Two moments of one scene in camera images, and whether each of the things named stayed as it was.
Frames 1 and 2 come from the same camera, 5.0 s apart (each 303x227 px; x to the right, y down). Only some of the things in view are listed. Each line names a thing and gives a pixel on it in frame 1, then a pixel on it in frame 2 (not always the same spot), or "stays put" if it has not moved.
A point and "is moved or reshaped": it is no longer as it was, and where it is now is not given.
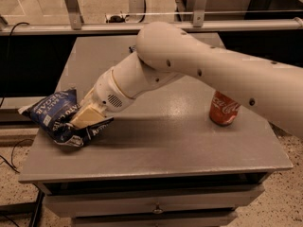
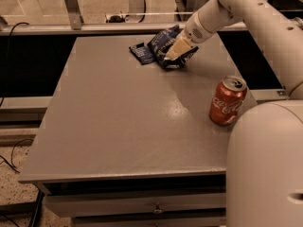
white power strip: x=115 y=18 stays put
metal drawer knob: x=157 y=211 stays put
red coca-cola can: x=222 y=110 stays put
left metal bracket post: x=73 y=7 stays put
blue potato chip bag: x=55 y=112 is moved or reshaped
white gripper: x=109 y=93 to x=195 y=32
